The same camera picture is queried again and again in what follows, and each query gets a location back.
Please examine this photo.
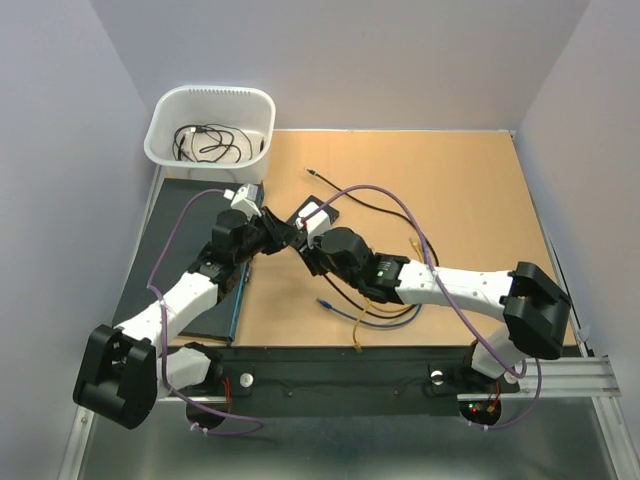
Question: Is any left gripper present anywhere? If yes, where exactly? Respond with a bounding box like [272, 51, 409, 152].
[234, 206, 301, 266]

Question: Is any small black network switch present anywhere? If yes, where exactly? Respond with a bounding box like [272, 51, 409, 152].
[286, 195, 339, 230]

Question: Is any long yellow ethernet cable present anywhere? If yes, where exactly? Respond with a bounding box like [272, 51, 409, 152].
[319, 237, 426, 321]

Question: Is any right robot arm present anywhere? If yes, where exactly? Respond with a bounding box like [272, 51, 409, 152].
[298, 227, 571, 390]

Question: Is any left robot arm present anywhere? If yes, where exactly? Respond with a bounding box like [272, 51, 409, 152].
[72, 207, 297, 429]

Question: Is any white plastic bin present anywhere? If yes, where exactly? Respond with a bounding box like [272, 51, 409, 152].
[144, 85, 276, 184]

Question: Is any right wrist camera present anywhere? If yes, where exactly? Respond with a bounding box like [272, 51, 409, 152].
[295, 206, 331, 248]

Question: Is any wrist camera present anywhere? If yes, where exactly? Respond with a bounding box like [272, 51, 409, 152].
[295, 206, 331, 248]
[223, 184, 261, 219]

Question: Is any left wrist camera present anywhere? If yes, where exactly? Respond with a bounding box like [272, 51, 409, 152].
[223, 184, 261, 219]

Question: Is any blue ethernet cable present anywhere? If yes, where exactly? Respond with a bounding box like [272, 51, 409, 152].
[317, 237, 436, 329]

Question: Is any long black ethernet cable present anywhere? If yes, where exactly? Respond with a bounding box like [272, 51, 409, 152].
[303, 167, 441, 314]

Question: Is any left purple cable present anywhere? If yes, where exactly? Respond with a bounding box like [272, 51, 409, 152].
[147, 188, 265, 436]

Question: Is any purple cable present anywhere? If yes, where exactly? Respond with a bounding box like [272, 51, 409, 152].
[147, 188, 265, 436]
[298, 184, 544, 432]

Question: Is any short yellow ethernet cable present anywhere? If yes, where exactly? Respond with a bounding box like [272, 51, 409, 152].
[352, 299, 374, 351]

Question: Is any large black rack switch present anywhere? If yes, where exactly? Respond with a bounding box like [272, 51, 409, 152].
[112, 179, 246, 344]

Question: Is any black cable in bin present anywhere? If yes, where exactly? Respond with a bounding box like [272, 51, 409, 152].
[172, 123, 266, 165]

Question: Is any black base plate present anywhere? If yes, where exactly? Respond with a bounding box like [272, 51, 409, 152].
[183, 346, 519, 424]

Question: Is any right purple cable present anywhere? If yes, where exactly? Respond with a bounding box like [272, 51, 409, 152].
[298, 184, 544, 432]

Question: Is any aluminium rail frame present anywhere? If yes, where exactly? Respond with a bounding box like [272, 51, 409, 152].
[65, 347, 629, 479]

